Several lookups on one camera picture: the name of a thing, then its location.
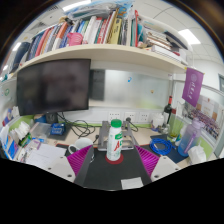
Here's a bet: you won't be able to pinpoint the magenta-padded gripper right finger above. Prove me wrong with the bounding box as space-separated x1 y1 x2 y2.
134 143 184 184

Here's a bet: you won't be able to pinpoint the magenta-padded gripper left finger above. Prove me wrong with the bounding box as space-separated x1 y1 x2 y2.
43 143 95 187

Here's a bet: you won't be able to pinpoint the white drink bottle green cap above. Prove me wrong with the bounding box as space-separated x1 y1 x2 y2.
105 118 124 162

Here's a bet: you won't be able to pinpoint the purple translucent water jug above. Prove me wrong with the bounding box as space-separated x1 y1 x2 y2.
177 118 204 158

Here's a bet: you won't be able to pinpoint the dark blue mouse pad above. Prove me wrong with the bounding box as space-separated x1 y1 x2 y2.
149 133 188 164

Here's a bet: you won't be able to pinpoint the white paper sheet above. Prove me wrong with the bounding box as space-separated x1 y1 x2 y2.
24 142 68 171

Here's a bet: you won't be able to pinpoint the black white checkered mug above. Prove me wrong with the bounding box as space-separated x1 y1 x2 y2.
67 137 95 156

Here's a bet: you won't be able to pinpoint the white crumpled tissue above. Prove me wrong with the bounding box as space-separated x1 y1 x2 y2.
187 145 208 165

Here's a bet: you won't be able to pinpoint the white paper napkin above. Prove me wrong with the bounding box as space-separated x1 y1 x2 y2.
120 176 145 191

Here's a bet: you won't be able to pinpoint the small blue device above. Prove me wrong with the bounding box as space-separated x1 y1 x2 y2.
49 122 66 136

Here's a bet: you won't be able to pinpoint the green drinking glass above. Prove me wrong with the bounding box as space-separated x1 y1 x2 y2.
166 114 184 143

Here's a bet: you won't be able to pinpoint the clear plastic box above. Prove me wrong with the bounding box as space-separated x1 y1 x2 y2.
28 121 53 141

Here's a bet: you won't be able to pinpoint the white kettle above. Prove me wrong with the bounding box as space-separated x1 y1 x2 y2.
152 112 165 129

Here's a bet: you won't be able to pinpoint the black desk mat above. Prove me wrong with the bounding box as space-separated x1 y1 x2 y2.
54 143 158 191

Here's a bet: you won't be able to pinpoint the dark wine bottle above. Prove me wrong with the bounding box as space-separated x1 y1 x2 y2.
163 95 174 126

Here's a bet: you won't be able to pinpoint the group photo poster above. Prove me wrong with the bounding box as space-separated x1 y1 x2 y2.
183 94 218 141

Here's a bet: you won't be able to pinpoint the black computer monitor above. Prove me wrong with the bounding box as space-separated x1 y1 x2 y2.
16 58 92 125

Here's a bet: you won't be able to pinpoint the purple pennant flag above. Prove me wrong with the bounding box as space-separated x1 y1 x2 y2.
181 67 205 108

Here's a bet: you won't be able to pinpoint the blue coiled cable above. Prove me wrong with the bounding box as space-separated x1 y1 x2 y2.
148 137 173 156

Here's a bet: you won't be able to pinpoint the black monitor cables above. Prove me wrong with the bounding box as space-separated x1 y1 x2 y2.
56 111 101 139

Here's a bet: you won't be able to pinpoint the white wall outlet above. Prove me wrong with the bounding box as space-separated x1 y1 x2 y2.
107 111 122 124
123 111 138 123
138 111 151 123

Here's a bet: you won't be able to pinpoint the black power plug cable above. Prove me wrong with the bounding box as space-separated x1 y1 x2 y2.
125 117 139 133

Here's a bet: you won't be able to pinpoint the wall shelf with books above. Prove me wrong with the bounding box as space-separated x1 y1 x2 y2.
8 0 193 74

